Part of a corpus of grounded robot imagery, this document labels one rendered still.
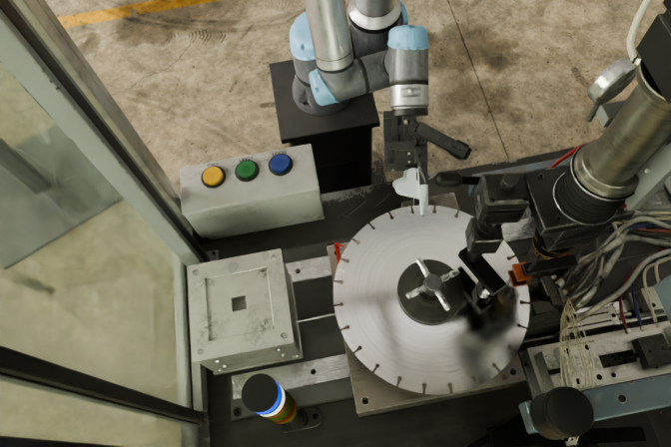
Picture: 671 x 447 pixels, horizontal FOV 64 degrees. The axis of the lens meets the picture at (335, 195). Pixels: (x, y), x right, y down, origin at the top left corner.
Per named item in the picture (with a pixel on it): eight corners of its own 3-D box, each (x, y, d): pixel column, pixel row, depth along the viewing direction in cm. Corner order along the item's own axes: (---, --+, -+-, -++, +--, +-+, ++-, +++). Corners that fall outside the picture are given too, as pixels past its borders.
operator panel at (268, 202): (202, 241, 120) (181, 214, 106) (199, 199, 125) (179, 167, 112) (325, 219, 121) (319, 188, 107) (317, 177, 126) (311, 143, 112)
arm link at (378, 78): (353, 61, 117) (361, 52, 106) (401, 47, 118) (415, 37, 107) (363, 96, 117) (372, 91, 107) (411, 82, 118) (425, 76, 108)
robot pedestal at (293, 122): (280, 179, 212) (238, 47, 146) (378, 161, 213) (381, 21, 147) (294, 273, 194) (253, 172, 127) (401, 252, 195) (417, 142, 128)
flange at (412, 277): (436, 338, 87) (438, 334, 85) (383, 295, 91) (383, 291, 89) (475, 287, 91) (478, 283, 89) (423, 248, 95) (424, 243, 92)
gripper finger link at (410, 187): (395, 217, 98) (393, 174, 102) (428, 216, 97) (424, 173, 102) (396, 208, 95) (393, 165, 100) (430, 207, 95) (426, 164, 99)
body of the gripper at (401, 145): (383, 172, 108) (382, 111, 107) (426, 170, 108) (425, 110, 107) (384, 173, 101) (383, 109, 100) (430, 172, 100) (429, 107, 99)
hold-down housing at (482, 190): (463, 258, 80) (489, 198, 62) (459, 229, 83) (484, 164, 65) (500, 257, 80) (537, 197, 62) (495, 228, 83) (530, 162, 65)
